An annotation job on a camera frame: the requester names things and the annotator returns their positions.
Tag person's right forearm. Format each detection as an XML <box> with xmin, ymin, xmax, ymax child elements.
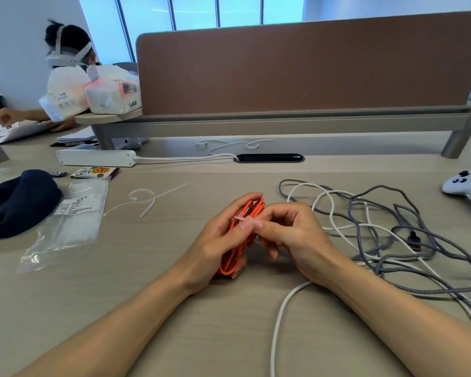
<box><xmin>321</xmin><ymin>261</ymin><xmax>471</xmax><ymax>377</ymax></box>

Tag white labelled hand controller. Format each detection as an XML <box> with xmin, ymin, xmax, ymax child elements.
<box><xmin>441</xmin><ymin>170</ymin><xmax>471</xmax><ymax>220</ymax></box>

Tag person's left hand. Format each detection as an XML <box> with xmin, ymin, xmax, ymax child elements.
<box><xmin>176</xmin><ymin>192</ymin><xmax>264</xmax><ymax>297</ymax></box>

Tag black flat tablet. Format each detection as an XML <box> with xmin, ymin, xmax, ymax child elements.
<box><xmin>50</xmin><ymin>140</ymin><xmax>99</xmax><ymax>148</ymax></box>

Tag white paper sheets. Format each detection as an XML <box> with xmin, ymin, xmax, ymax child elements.
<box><xmin>0</xmin><ymin>119</ymin><xmax>97</xmax><ymax>145</ymax></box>

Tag round beige shelf board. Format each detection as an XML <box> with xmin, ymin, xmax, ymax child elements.
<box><xmin>73</xmin><ymin>108</ymin><xmax>143</xmax><ymax>125</ymax></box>

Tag white head-mounted headset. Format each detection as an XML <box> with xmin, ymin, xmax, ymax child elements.
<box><xmin>46</xmin><ymin>25</ymin><xmax>93</xmax><ymax>70</ymax></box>

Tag person's right hand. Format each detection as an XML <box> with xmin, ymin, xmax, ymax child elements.
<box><xmin>252</xmin><ymin>201</ymin><xmax>352</xmax><ymax>289</ymax></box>

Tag person's left forearm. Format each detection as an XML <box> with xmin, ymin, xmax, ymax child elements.
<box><xmin>15</xmin><ymin>267</ymin><xmax>197</xmax><ymax>377</ymax></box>

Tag white cable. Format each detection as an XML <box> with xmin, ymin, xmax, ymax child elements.
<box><xmin>270</xmin><ymin>183</ymin><xmax>471</xmax><ymax>377</ymax></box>

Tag red cable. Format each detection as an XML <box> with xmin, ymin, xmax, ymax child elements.
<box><xmin>218</xmin><ymin>197</ymin><xmax>266</xmax><ymax>276</ymax></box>

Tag white power strip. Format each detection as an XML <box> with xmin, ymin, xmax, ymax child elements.
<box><xmin>56</xmin><ymin>149</ymin><xmax>138</xmax><ymax>168</ymax></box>

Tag large glass window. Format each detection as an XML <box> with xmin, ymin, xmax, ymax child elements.
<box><xmin>77</xmin><ymin>0</ymin><xmax>306</xmax><ymax>65</ymax></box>

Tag white tissue pack pink label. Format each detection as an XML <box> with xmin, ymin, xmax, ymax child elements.
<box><xmin>83</xmin><ymin>64</ymin><xmax>143</xmax><ymax>116</ymax></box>

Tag grey braided cable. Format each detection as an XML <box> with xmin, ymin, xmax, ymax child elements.
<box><xmin>278</xmin><ymin>179</ymin><xmax>471</xmax><ymax>317</ymax></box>

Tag clear bag of zip ties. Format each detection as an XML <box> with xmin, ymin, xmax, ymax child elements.
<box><xmin>17</xmin><ymin>178</ymin><xmax>110</xmax><ymax>275</ymax></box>

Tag brown desk divider panel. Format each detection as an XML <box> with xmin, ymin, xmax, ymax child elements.
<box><xmin>136</xmin><ymin>10</ymin><xmax>471</xmax><ymax>116</ymax></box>

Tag navy baseball cap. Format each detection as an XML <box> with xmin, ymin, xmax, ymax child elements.
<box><xmin>0</xmin><ymin>170</ymin><xmax>63</xmax><ymax>242</ymax></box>

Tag white power strip cord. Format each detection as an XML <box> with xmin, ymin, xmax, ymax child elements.
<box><xmin>135</xmin><ymin>152</ymin><xmax>240</xmax><ymax>163</ymax></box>

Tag white printed snack packet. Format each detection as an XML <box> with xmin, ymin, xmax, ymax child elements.
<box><xmin>70</xmin><ymin>167</ymin><xmax>121</xmax><ymax>180</ymax></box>

